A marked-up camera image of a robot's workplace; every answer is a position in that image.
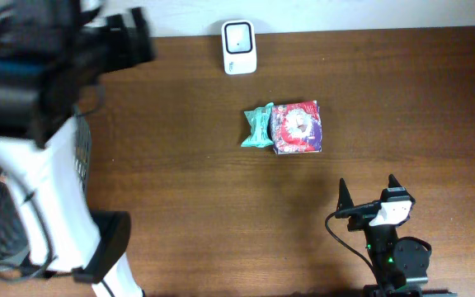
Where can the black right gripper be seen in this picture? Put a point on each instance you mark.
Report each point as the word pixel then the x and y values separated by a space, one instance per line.
pixel 366 210

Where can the red purple tissue pack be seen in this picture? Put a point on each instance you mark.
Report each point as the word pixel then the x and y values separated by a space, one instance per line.
pixel 296 128

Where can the mint green wipes packet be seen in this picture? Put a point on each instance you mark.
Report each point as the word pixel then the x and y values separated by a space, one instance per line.
pixel 259 120

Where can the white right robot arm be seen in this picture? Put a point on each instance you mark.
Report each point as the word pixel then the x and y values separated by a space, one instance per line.
pixel 399 265

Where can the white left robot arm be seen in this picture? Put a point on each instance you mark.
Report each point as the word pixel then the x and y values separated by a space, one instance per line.
pixel 50 51

